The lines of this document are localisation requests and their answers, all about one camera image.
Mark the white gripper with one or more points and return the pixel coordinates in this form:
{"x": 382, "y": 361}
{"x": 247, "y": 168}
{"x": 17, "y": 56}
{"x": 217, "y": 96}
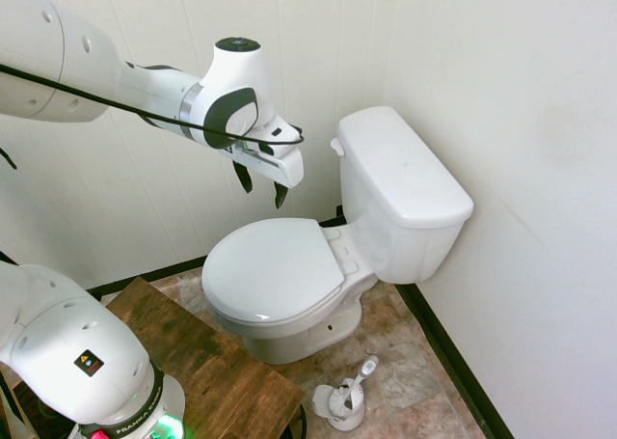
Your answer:
{"x": 279, "y": 161}

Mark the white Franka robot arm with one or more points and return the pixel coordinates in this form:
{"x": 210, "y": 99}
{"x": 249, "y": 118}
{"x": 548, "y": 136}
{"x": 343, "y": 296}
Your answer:
{"x": 58, "y": 72}

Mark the white toilet seat lid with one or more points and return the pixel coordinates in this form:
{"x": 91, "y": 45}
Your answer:
{"x": 272, "y": 267}

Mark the white flush lever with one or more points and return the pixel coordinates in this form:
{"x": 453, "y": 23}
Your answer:
{"x": 337, "y": 145}

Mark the white toilet tank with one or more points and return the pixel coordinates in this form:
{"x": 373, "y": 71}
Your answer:
{"x": 385, "y": 231}

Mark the white toilet bowl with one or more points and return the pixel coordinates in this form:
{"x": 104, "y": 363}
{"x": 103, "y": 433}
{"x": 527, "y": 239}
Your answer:
{"x": 299, "y": 323}

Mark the white toilet tank lid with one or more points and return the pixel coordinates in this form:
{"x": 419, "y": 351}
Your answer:
{"x": 405, "y": 164}

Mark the white toilet brush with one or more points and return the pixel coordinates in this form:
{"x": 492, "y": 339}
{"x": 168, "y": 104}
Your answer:
{"x": 354, "y": 386}

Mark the white toilet brush holder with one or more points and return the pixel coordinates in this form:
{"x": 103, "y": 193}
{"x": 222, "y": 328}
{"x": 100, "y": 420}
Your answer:
{"x": 340, "y": 410}

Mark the brown wooden table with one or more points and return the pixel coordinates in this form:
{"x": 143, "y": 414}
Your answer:
{"x": 202, "y": 357}

